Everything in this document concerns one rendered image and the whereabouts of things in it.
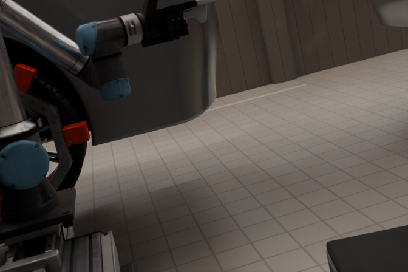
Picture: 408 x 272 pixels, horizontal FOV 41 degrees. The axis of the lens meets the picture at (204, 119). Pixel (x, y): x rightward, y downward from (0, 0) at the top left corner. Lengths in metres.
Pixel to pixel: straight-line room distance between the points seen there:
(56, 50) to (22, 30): 0.09
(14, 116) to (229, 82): 5.62
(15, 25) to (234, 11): 5.48
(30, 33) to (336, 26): 6.07
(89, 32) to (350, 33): 6.18
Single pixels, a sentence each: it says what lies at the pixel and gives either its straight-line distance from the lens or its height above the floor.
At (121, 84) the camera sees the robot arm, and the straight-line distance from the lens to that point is 1.33.
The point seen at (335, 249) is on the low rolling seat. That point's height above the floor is 0.34.
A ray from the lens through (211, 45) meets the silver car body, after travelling 2.44.
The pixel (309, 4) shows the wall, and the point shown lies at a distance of 7.08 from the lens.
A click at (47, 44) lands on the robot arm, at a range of 1.42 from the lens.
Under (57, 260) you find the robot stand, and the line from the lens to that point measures 1.30.
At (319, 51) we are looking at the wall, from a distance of 7.15.
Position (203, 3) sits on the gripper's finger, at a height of 1.24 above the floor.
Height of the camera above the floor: 1.26
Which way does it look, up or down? 13 degrees down
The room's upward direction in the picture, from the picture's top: 13 degrees counter-clockwise
